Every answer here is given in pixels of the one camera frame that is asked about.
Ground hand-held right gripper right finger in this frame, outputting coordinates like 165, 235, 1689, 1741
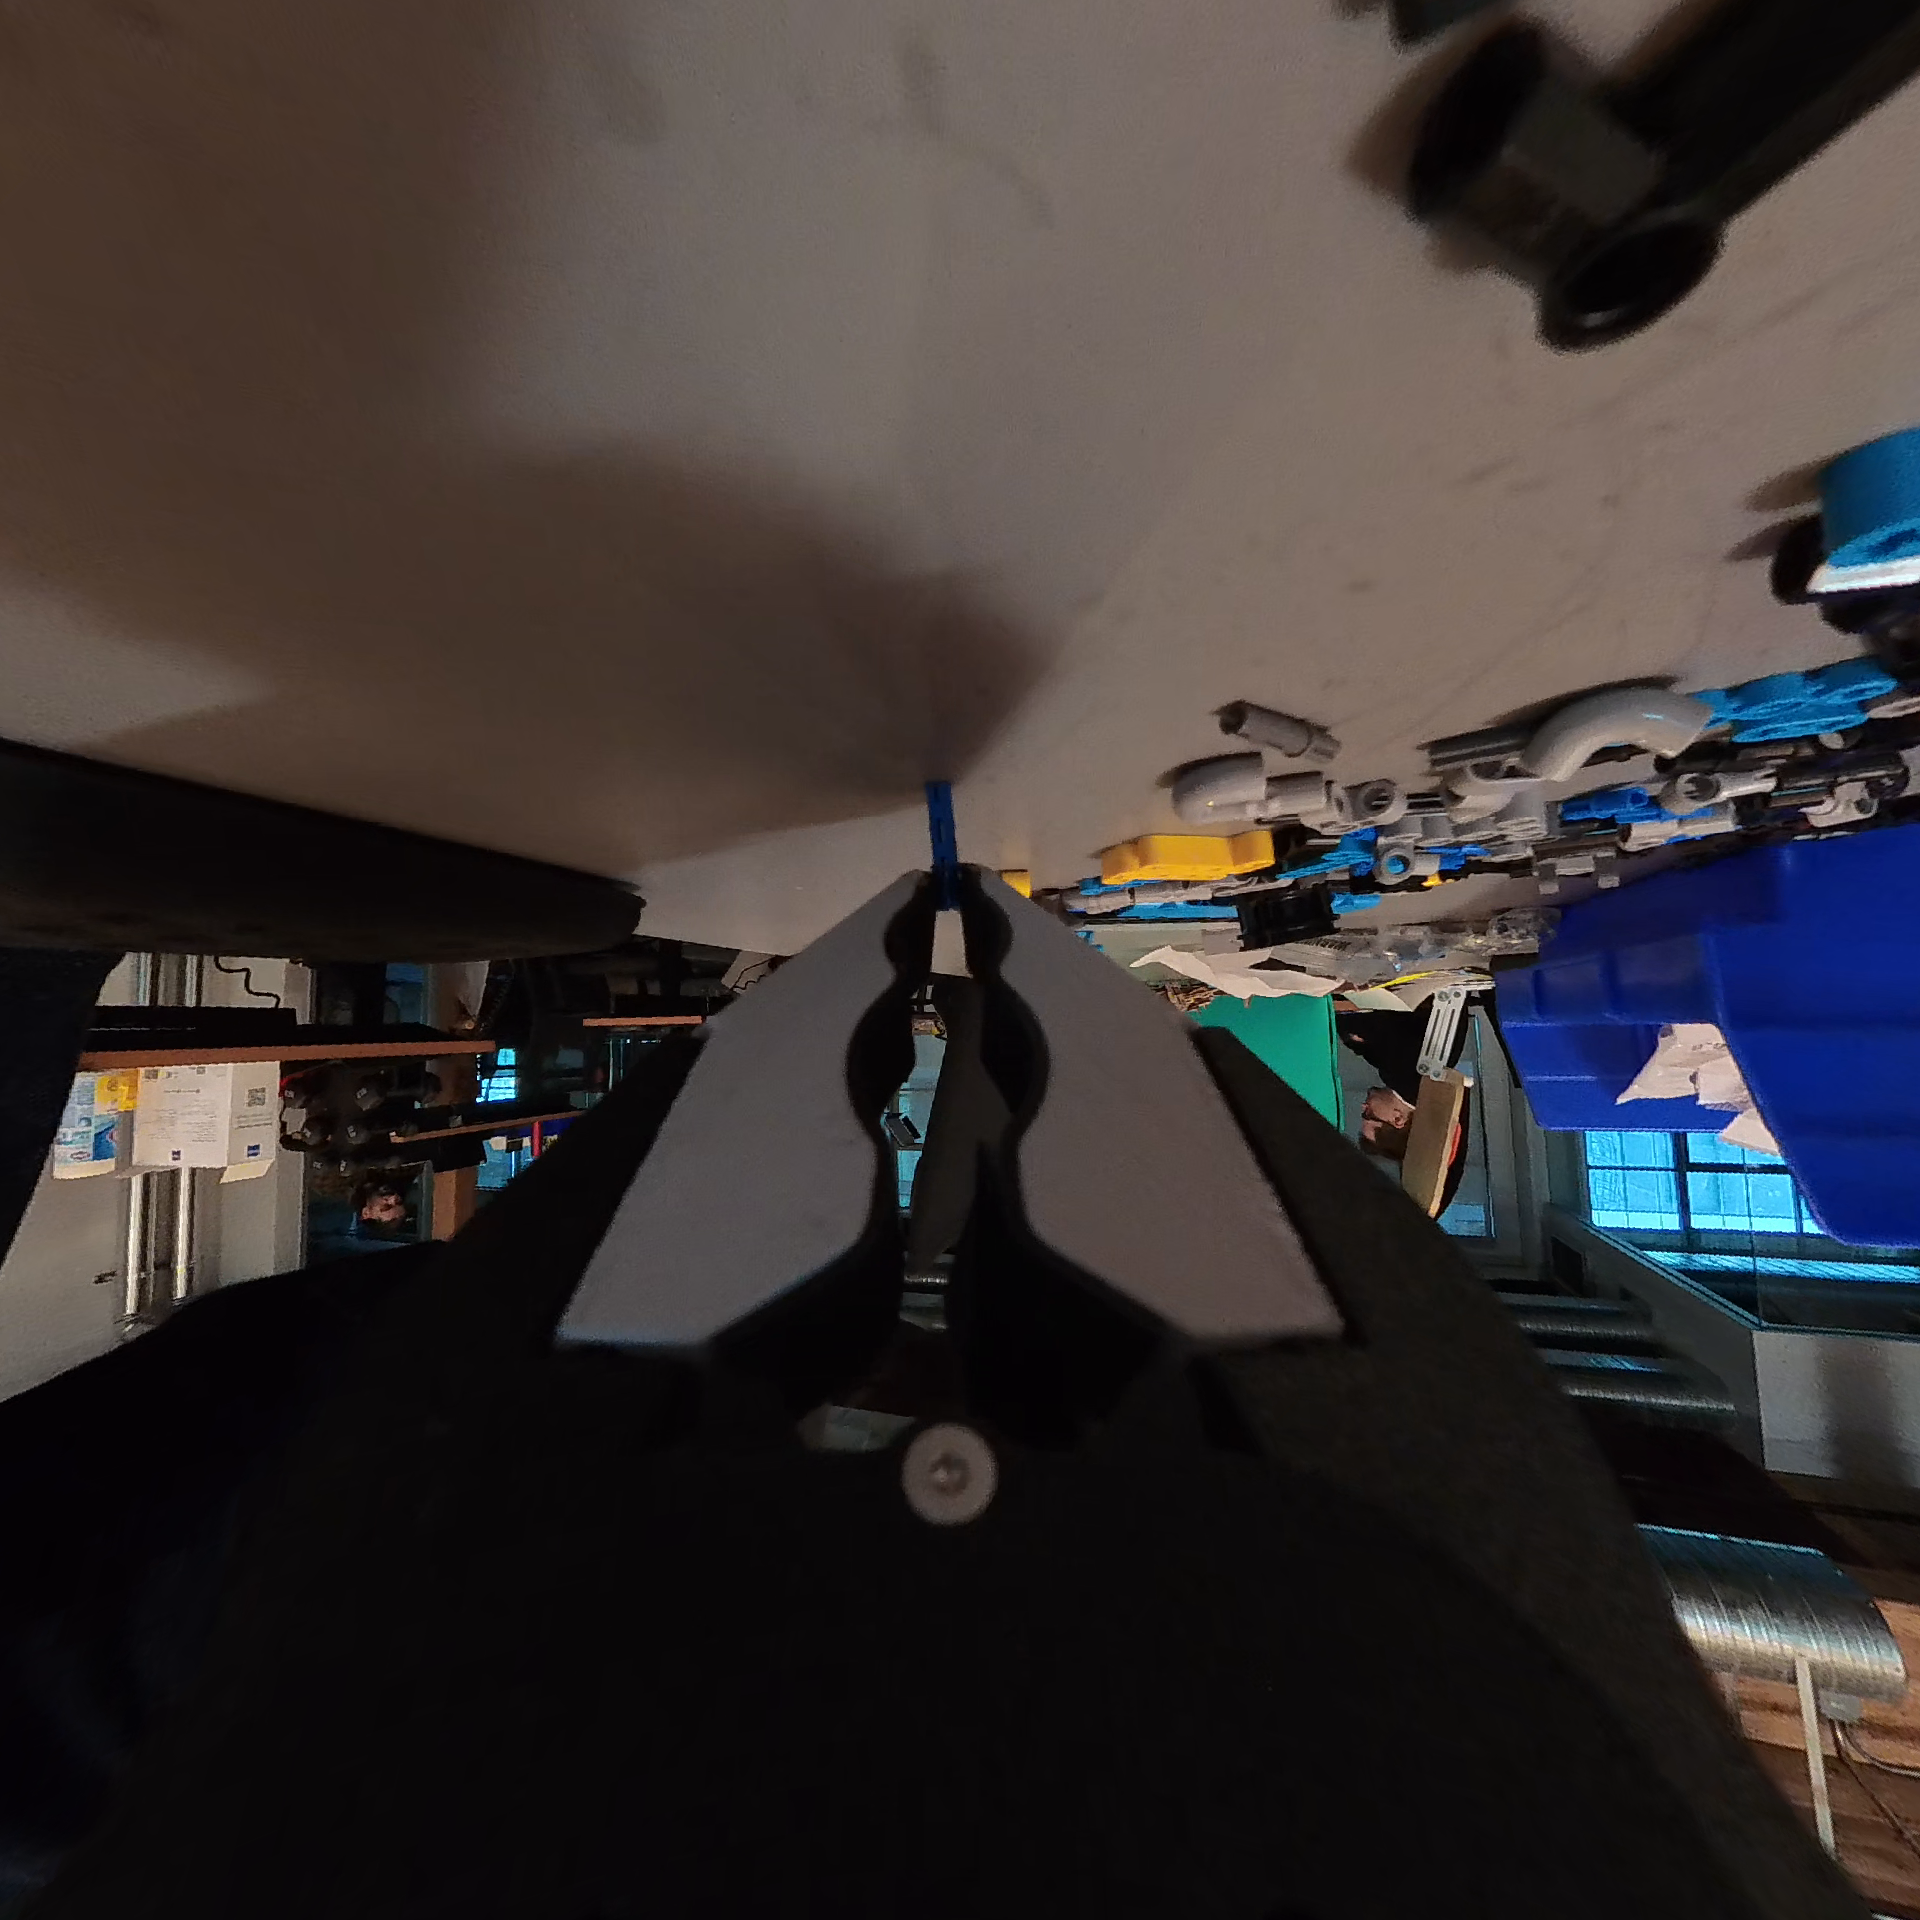
957, 867, 1343, 1356

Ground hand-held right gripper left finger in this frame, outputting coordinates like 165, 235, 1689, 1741
551, 870, 935, 1356

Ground pile of small brick parts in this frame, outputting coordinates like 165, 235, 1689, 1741
1050, 674, 1920, 939

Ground green flat panel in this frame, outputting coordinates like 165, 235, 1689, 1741
1191, 989, 1339, 1126

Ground crumpled white paper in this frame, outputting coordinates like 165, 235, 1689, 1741
1131, 938, 1343, 1003

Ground yellow angled beam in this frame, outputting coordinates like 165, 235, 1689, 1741
1100, 831, 1278, 886

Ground large window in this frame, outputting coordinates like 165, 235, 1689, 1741
1581, 1125, 1846, 1238

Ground blue plastic bin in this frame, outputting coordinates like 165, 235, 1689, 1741
1492, 823, 1920, 1251

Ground black angle connector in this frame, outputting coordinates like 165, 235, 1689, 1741
1401, 22, 1727, 354

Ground metal ventilation duct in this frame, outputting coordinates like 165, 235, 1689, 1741
1641, 1522, 1907, 1706

